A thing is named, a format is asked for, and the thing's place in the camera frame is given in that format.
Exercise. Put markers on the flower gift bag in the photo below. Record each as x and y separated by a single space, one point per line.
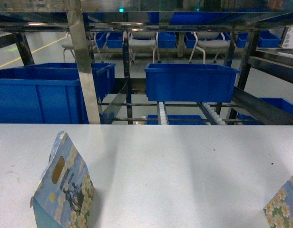
279 210
63 197

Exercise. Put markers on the blue bin on roller rack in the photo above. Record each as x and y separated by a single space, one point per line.
190 82

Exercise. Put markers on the grey office chair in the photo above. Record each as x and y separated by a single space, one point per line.
204 40
140 39

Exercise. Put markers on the blue bin at left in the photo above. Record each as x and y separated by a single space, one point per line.
54 93

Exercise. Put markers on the steel rack frame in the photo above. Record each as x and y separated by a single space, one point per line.
79 16

